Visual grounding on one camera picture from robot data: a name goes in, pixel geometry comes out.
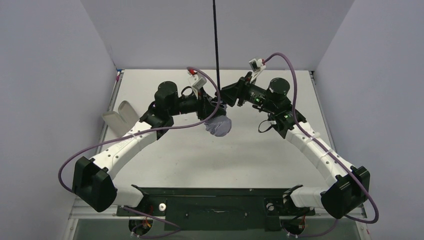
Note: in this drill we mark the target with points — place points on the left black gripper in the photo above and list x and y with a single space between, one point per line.
205 110

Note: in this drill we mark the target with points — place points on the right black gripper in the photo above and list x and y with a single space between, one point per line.
239 91

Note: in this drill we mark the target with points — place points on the purple umbrella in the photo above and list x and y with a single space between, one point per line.
221 125

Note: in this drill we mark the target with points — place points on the pink zippered umbrella case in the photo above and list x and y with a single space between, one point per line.
121 121

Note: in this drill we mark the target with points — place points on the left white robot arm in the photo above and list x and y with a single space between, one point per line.
93 179

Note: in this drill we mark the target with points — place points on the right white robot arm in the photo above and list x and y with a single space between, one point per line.
345 181

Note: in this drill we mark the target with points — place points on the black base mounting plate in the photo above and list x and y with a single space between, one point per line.
220 209

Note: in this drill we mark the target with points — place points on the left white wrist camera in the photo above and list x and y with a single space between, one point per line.
196 82

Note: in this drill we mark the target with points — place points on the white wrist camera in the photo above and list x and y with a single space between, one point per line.
257 66
196 82

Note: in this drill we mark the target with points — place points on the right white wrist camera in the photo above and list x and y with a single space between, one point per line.
257 66

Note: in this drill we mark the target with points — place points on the aluminium rail frame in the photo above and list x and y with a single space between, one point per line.
82 210

